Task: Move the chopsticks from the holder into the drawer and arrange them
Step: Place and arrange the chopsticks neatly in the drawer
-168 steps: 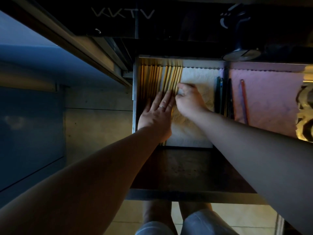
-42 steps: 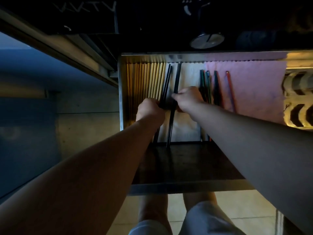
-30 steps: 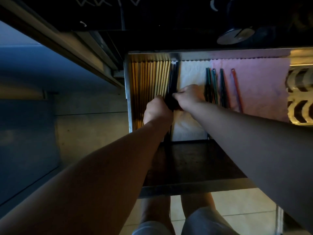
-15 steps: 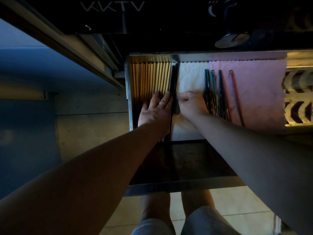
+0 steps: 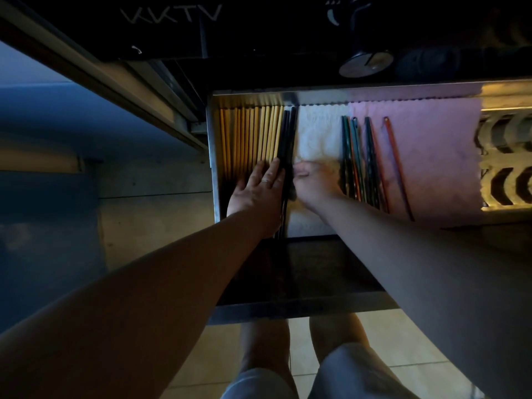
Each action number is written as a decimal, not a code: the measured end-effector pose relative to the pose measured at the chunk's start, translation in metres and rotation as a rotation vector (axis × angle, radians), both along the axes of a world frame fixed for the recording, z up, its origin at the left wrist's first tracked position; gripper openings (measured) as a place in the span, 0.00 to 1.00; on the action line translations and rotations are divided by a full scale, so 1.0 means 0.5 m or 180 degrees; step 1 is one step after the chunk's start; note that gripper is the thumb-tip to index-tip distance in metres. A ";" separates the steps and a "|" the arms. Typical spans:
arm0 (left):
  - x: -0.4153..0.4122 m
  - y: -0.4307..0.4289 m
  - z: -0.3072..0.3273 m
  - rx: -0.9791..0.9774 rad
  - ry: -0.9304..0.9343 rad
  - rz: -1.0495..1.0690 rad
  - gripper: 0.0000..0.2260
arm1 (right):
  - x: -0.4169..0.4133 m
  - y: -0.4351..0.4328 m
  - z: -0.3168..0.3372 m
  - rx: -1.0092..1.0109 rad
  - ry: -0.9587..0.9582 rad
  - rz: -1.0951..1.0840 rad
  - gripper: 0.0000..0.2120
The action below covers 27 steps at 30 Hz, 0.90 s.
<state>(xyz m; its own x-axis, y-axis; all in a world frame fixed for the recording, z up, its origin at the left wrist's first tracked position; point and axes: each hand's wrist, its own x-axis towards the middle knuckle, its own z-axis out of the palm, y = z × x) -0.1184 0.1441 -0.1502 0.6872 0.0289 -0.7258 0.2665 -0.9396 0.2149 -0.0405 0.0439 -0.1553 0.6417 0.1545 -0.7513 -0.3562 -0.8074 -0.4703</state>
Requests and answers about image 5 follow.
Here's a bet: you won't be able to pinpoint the person's right hand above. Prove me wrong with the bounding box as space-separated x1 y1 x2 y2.
292 161 346 213

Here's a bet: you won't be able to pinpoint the person's left hand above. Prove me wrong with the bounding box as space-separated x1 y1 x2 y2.
226 158 288 239

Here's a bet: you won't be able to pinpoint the black chopstick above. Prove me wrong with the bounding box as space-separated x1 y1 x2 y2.
287 106 299 200
279 108 294 239

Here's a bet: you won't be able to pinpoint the row of pale wooden chopsticks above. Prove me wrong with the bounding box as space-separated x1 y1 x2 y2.
218 104 285 183

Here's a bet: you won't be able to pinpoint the steel kitchen drawer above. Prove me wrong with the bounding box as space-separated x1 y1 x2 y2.
206 80 532 325

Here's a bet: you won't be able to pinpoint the person's right forearm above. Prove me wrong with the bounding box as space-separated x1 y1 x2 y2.
315 195 532 399

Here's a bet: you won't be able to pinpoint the person's left forearm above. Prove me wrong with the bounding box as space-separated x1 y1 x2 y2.
0 211 283 399

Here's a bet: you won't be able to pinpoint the white towel liner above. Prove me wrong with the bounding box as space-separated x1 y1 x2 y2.
287 104 354 237

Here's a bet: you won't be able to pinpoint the pink towel liner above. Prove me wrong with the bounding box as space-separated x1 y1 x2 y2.
348 97 485 223

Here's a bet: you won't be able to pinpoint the person's left leg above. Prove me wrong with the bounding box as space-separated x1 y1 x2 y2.
239 319 298 387

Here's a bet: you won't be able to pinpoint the person's leg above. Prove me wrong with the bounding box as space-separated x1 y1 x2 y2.
239 319 298 387
309 313 366 362

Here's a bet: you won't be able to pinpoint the person's right leg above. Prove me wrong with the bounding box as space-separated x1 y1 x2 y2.
309 313 366 362

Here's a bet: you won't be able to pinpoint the round grey stove knob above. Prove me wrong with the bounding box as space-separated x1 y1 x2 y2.
324 0 395 79

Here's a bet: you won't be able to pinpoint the grey shorts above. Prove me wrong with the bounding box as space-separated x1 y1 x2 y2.
220 342 421 399

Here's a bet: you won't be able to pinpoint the blue cabinet door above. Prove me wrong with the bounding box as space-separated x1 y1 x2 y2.
0 170 107 333

